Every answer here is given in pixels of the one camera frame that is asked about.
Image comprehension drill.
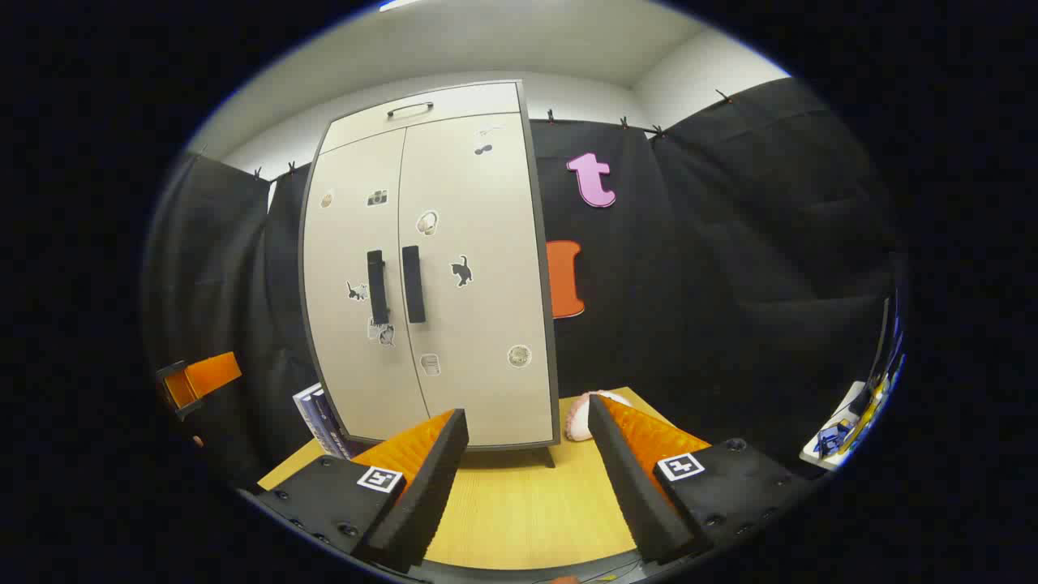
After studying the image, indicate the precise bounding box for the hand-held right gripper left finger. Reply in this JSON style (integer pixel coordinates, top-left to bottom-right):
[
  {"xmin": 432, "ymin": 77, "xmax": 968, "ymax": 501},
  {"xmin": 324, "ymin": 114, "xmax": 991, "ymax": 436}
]
[{"xmin": 255, "ymin": 408, "xmax": 470, "ymax": 573}]

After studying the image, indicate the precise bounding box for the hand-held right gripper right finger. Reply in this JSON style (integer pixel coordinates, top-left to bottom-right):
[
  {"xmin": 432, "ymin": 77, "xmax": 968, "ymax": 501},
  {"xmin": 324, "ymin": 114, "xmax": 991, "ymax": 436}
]
[{"xmin": 587, "ymin": 394, "xmax": 812, "ymax": 566}]

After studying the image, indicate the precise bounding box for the beige cabinet door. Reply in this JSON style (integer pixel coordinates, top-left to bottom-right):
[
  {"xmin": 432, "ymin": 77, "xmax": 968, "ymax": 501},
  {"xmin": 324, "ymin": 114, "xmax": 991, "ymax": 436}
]
[
  {"xmin": 302, "ymin": 128, "xmax": 431, "ymax": 443},
  {"xmin": 397, "ymin": 112, "xmax": 560, "ymax": 449}
]

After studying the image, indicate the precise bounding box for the beige double-door shoe cabinet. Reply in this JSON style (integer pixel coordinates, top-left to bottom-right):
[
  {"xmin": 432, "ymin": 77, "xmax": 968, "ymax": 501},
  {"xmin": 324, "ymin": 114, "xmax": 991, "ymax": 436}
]
[{"xmin": 298, "ymin": 79, "xmax": 562, "ymax": 469}]

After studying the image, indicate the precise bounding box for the beige cabinet drawer front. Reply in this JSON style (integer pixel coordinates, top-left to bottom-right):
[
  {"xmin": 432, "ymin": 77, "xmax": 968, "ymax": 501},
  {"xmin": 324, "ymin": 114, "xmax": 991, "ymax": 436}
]
[{"xmin": 319, "ymin": 81, "xmax": 521, "ymax": 155}]

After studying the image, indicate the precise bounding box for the pink plush toy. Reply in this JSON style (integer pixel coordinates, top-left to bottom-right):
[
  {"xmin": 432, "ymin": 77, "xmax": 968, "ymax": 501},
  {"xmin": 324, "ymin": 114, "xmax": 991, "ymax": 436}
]
[{"xmin": 564, "ymin": 390, "xmax": 633, "ymax": 443}]

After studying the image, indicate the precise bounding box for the dark blue book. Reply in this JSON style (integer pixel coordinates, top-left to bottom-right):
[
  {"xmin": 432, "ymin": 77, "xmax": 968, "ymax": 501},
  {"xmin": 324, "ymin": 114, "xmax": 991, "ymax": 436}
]
[{"xmin": 324, "ymin": 406, "xmax": 375, "ymax": 459}]

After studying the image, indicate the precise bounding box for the white book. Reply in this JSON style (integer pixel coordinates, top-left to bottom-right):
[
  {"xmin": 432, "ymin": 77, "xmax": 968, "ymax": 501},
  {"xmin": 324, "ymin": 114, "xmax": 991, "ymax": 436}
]
[{"xmin": 293, "ymin": 383, "xmax": 337, "ymax": 451}]

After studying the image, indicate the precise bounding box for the grey-blue book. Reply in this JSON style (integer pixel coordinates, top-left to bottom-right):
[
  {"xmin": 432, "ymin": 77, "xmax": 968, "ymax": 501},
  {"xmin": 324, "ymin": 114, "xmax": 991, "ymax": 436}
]
[{"xmin": 312, "ymin": 388, "xmax": 350, "ymax": 457}]

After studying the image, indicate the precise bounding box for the black backdrop cloth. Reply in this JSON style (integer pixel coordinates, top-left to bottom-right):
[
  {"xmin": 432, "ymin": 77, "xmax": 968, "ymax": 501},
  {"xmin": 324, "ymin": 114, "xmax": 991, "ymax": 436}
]
[{"xmin": 142, "ymin": 77, "xmax": 905, "ymax": 487}]

